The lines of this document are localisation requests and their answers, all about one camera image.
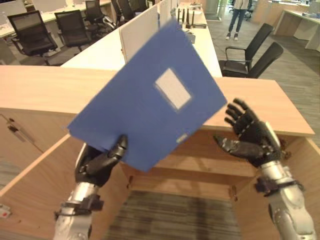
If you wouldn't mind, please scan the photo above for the person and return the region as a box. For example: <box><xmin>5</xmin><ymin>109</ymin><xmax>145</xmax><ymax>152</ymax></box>
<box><xmin>225</xmin><ymin>0</ymin><xmax>253</xmax><ymax>41</ymax></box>

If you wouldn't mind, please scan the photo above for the wooden side desk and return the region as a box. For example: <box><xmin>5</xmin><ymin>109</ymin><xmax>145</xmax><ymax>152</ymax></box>
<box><xmin>273</xmin><ymin>9</ymin><xmax>320</xmax><ymax>52</ymax></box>

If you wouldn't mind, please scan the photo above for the blue folder with white label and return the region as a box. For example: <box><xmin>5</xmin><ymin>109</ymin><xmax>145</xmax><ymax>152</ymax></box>
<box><xmin>66</xmin><ymin>17</ymin><xmax>228</xmax><ymax>173</ymax></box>

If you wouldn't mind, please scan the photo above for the black mesh office chair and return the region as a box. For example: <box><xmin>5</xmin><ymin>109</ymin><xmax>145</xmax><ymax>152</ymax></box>
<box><xmin>54</xmin><ymin>9</ymin><xmax>93</xmax><ymax>53</ymax></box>
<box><xmin>84</xmin><ymin>0</ymin><xmax>106</xmax><ymax>25</ymax></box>
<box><xmin>221</xmin><ymin>41</ymin><xmax>285</xmax><ymax>80</ymax></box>
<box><xmin>219</xmin><ymin>23</ymin><xmax>275</xmax><ymax>76</ymax></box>
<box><xmin>110</xmin><ymin>0</ymin><xmax>137</xmax><ymax>26</ymax></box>
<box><xmin>6</xmin><ymin>10</ymin><xmax>61</xmax><ymax>66</ymax></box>

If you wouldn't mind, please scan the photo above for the white desk divider panel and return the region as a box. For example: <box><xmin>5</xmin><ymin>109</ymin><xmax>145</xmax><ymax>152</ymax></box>
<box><xmin>119</xmin><ymin>5</ymin><xmax>159</xmax><ymax>63</ymax></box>
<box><xmin>159</xmin><ymin>0</ymin><xmax>179</xmax><ymax>27</ymax></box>

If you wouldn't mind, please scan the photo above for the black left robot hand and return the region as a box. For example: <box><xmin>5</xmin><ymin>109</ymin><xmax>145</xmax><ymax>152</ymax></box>
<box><xmin>74</xmin><ymin>134</ymin><xmax>129</xmax><ymax>188</ymax></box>

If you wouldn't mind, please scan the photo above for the black wifi router with antennas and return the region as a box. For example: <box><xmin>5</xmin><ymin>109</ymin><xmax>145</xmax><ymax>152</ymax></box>
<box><xmin>176</xmin><ymin>7</ymin><xmax>208</xmax><ymax>29</ymax></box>

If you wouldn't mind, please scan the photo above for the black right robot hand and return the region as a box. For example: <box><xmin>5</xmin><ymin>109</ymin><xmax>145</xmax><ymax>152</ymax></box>
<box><xmin>213</xmin><ymin>98</ymin><xmax>285</xmax><ymax>169</ymax></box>

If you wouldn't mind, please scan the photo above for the small white red device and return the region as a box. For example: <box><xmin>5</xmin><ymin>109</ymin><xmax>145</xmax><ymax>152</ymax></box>
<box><xmin>0</xmin><ymin>203</ymin><xmax>12</xmax><ymax>220</ymax></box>

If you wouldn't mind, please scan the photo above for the wooden office cabinet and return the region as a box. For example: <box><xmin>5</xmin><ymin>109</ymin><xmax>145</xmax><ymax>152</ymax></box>
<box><xmin>0</xmin><ymin>65</ymin><xmax>320</xmax><ymax>240</ymax></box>

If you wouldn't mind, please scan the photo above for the wooden cabinet door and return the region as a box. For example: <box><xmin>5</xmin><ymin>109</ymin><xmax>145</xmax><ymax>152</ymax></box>
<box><xmin>0</xmin><ymin>133</ymin><xmax>131</xmax><ymax>240</ymax></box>
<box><xmin>231</xmin><ymin>136</ymin><xmax>320</xmax><ymax>240</ymax></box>

